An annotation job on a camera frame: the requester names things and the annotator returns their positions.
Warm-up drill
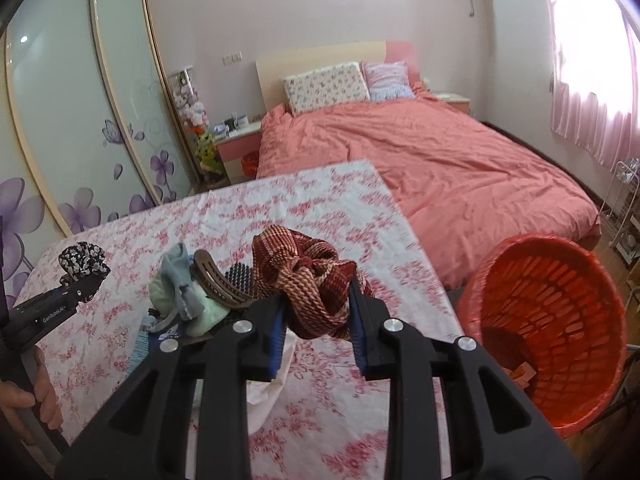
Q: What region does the white tissue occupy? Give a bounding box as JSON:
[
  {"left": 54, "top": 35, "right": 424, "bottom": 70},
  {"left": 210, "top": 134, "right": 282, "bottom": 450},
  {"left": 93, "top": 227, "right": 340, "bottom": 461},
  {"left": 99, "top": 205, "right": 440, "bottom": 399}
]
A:
[{"left": 244, "top": 334, "right": 302, "bottom": 435}]

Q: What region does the person's left hand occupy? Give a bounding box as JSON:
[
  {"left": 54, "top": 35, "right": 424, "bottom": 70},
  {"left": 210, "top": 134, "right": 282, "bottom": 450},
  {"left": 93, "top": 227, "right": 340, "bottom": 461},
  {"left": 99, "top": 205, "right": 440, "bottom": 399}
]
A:
[{"left": 0, "top": 347, "right": 64, "bottom": 433}]

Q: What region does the striped pink pillow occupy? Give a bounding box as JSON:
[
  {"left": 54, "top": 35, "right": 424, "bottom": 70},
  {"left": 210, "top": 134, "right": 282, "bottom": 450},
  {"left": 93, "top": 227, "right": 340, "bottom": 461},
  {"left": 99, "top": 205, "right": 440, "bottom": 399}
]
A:
[{"left": 361, "top": 60, "right": 417, "bottom": 102}]

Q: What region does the pink white nightstand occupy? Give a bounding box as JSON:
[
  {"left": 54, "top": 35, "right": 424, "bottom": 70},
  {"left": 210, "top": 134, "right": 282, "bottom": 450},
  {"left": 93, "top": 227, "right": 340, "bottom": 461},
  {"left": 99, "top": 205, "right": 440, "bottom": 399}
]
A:
[
  {"left": 430, "top": 91, "right": 472, "bottom": 117},
  {"left": 214, "top": 122, "right": 264, "bottom": 186}
]

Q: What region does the orange wrapper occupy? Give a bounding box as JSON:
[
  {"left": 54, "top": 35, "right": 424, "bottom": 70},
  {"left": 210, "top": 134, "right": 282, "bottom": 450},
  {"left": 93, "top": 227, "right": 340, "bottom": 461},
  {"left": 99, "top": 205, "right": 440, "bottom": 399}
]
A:
[{"left": 509, "top": 361, "right": 537, "bottom": 390}]

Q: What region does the light green sock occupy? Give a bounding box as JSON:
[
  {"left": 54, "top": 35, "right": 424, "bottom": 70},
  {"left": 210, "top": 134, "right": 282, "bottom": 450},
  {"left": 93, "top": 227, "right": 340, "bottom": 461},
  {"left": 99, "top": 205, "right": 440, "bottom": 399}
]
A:
[{"left": 148, "top": 280, "right": 233, "bottom": 338}]

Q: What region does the pink duvet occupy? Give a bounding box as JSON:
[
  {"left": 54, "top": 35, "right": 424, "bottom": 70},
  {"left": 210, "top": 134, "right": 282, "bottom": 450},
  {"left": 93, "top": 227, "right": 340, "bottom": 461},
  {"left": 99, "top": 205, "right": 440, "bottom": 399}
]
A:
[{"left": 257, "top": 87, "right": 603, "bottom": 292}]

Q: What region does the red woven scarf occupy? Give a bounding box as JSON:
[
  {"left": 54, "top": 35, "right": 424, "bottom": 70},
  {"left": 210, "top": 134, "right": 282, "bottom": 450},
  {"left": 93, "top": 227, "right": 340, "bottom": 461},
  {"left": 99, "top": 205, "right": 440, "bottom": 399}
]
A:
[{"left": 250, "top": 226, "right": 373, "bottom": 341}]

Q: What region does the orange plastic basket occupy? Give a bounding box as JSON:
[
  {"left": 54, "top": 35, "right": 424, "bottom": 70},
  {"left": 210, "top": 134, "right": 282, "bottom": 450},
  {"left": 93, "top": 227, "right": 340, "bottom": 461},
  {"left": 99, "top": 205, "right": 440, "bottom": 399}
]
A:
[{"left": 457, "top": 233, "right": 630, "bottom": 438}]

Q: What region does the plush toy display case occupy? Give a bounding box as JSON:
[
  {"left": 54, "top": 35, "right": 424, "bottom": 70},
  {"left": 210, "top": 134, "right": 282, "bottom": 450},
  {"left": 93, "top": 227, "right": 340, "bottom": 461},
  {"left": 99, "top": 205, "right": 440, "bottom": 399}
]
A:
[{"left": 167, "top": 66, "right": 227, "bottom": 192}]

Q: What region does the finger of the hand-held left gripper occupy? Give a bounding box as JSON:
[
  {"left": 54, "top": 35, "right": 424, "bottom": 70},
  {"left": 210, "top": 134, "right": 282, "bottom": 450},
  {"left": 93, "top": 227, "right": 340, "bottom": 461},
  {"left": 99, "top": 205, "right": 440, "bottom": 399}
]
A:
[{"left": 61, "top": 269, "right": 110, "bottom": 305}]

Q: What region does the floral pillow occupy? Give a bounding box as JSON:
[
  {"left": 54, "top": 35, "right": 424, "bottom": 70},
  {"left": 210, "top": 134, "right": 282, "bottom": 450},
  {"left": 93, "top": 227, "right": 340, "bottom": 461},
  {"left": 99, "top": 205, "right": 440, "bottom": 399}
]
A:
[{"left": 282, "top": 61, "right": 372, "bottom": 116}]

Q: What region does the pink curtain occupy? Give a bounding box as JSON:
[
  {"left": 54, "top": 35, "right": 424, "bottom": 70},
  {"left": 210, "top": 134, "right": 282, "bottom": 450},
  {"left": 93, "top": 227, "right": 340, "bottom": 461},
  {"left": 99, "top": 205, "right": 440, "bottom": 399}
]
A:
[{"left": 542, "top": 0, "right": 640, "bottom": 172}]

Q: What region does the brown slotted back stretcher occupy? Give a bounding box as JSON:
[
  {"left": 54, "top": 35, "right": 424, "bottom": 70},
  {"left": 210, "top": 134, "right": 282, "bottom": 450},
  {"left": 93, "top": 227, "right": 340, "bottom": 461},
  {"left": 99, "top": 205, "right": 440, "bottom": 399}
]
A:
[{"left": 192, "top": 249, "right": 257, "bottom": 309}]

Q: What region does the white wire rack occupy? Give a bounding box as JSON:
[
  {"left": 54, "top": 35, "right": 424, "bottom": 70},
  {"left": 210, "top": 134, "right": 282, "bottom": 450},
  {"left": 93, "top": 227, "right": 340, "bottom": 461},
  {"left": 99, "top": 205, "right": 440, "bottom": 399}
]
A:
[{"left": 597, "top": 159, "right": 640, "bottom": 267}]

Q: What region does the beige pink headboard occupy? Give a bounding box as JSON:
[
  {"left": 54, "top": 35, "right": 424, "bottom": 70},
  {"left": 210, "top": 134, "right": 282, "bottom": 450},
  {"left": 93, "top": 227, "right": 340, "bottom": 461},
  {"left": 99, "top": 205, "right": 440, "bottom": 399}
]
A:
[{"left": 255, "top": 41, "right": 425, "bottom": 111}]

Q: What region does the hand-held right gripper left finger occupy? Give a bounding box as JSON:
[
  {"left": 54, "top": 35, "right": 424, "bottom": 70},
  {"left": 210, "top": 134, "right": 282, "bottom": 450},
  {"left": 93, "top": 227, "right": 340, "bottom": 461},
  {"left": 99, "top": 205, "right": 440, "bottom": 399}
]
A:
[{"left": 54, "top": 296, "right": 291, "bottom": 480}]

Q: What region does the blue sock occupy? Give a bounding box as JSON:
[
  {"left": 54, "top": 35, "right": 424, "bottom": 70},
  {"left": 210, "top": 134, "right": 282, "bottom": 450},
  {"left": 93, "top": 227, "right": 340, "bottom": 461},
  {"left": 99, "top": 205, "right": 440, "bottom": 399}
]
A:
[{"left": 159, "top": 242, "right": 199, "bottom": 321}]

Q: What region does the wardrobe with purple flowers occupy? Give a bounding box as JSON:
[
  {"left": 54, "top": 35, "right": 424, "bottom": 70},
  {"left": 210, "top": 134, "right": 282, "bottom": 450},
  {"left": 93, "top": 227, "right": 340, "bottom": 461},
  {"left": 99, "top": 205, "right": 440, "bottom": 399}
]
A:
[{"left": 0, "top": 0, "right": 208, "bottom": 311}]

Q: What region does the floral tablecloth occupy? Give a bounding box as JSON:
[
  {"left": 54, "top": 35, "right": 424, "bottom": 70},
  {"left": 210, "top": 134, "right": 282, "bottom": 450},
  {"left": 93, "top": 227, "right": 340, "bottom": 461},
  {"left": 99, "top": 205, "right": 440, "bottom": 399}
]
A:
[{"left": 12, "top": 159, "right": 467, "bottom": 480}]

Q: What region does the blue tissue packet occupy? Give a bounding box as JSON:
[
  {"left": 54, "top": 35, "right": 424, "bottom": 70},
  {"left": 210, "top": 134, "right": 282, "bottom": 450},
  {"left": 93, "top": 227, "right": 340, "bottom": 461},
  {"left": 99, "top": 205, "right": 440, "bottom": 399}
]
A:
[{"left": 125, "top": 310, "right": 182, "bottom": 377}]

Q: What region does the green plush toy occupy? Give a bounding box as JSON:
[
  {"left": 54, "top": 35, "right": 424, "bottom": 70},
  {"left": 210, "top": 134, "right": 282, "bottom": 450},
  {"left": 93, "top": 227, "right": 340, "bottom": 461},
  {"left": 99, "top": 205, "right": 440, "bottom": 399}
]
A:
[{"left": 196, "top": 132, "right": 222, "bottom": 172}]

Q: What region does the black floral scrunchie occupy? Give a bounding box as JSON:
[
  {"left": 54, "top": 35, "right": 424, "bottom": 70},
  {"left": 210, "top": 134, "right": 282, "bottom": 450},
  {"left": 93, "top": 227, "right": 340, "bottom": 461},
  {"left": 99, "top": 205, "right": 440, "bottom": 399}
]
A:
[{"left": 58, "top": 241, "right": 112, "bottom": 287}]

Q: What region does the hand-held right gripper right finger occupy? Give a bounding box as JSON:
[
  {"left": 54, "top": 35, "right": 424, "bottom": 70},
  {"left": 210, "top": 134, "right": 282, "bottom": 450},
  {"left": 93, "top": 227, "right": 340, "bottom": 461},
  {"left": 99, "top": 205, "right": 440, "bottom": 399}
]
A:
[{"left": 347, "top": 275, "right": 583, "bottom": 480}]

